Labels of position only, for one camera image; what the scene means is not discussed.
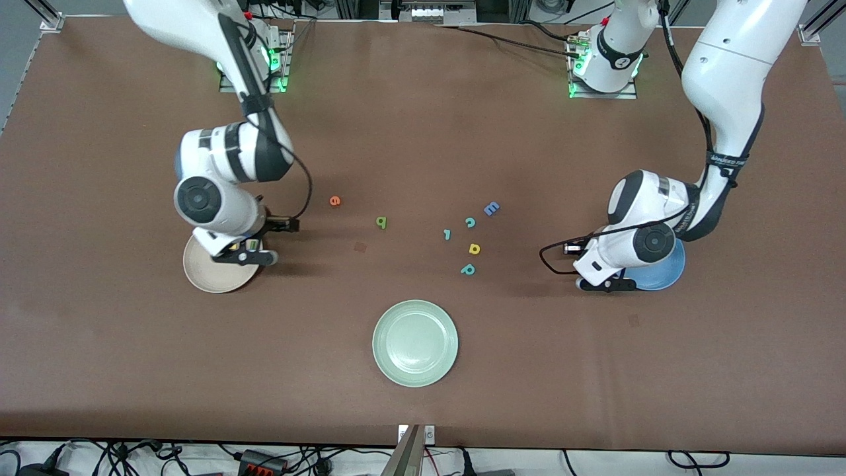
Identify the beige brown plate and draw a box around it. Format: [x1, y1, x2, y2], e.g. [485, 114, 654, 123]
[182, 231, 264, 294]

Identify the blue plate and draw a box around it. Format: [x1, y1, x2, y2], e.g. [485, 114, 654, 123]
[625, 238, 686, 292]

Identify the pale green plate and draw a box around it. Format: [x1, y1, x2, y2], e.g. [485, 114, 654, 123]
[371, 299, 459, 388]

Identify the black orange power connector box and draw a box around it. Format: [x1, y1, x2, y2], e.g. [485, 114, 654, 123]
[238, 449, 289, 476]

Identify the grey metal control box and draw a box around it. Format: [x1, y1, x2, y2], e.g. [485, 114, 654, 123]
[380, 0, 477, 26]

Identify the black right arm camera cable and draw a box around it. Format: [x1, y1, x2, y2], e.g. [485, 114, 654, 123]
[218, 13, 313, 224]

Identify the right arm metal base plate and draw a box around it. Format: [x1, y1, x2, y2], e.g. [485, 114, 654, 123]
[219, 26, 295, 94]

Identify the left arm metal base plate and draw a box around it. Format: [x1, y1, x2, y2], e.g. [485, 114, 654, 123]
[568, 26, 639, 101]

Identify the long black table cable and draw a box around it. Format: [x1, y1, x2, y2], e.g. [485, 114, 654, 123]
[438, 21, 584, 59]

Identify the grey metal camera mount bar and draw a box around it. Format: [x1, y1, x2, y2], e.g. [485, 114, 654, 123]
[381, 424, 437, 476]

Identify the aluminium frame corner bracket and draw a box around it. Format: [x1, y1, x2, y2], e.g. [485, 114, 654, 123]
[26, 0, 67, 32]
[798, 0, 835, 46]

